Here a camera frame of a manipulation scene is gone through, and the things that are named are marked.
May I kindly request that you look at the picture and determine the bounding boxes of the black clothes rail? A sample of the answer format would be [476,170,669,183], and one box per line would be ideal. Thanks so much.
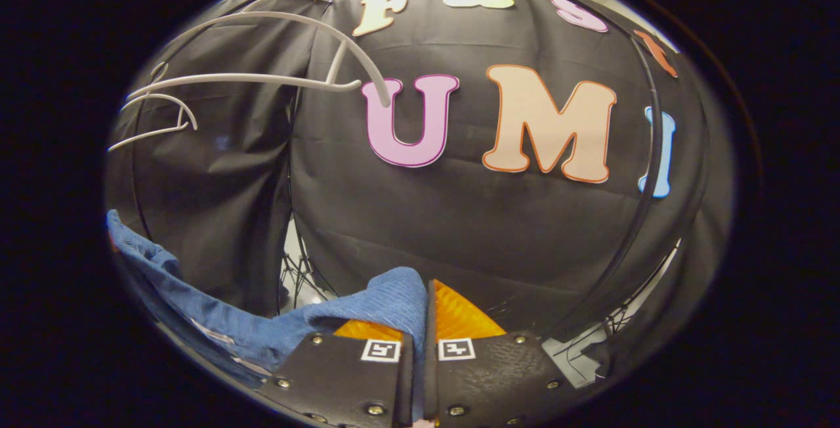
[128,0,667,343]

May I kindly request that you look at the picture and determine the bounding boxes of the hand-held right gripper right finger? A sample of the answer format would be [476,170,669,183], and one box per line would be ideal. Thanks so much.
[422,279,579,428]

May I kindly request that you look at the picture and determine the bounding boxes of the black backdrop stand legs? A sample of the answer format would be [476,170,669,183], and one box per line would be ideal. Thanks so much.
[279,251,339,310]

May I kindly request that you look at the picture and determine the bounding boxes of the white clothes hanger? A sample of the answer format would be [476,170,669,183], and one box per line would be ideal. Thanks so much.
[128,11,393,108]
[107,64,199,153]

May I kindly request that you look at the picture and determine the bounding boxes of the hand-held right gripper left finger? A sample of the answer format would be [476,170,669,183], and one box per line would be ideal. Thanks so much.
[259,320,415,428]

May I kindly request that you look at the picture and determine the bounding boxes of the blue corduroy shirt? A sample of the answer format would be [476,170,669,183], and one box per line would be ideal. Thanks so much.
[107,210,431,425]

